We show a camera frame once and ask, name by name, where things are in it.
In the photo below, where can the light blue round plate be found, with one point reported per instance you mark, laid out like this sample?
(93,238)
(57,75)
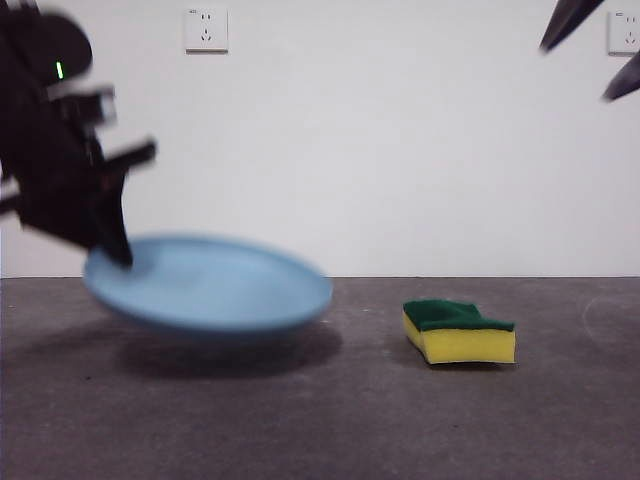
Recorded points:
(215,295)

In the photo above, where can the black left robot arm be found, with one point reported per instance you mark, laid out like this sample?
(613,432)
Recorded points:
(30,115)

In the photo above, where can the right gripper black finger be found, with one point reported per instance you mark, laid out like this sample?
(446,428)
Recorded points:
(625,80)
(570,22)

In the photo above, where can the yellow sponge with green scourer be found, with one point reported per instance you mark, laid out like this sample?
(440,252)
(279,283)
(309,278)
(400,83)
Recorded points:
(465,342)

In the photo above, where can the white wall socket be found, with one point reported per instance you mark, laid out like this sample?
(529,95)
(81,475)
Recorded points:
(624,31)
(206,29)

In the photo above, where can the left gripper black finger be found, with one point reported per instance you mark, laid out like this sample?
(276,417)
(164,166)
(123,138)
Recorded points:
(55,217)
(112,220)

